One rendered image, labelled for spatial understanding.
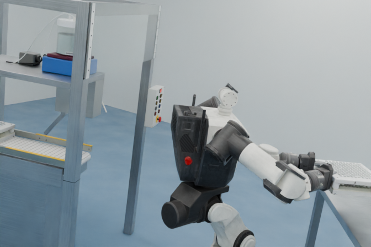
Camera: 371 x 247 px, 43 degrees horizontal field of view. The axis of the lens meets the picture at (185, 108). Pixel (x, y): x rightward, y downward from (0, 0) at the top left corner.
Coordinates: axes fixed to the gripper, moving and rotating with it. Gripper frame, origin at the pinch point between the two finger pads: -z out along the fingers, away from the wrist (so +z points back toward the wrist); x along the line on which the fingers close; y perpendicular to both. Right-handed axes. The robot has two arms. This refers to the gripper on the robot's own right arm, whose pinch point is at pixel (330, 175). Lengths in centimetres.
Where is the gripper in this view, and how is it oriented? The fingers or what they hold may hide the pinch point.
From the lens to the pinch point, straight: 218.8
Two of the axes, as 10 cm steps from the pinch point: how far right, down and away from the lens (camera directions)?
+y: 6.3, 2.5, -7.4
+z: -7.7, 0.6, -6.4
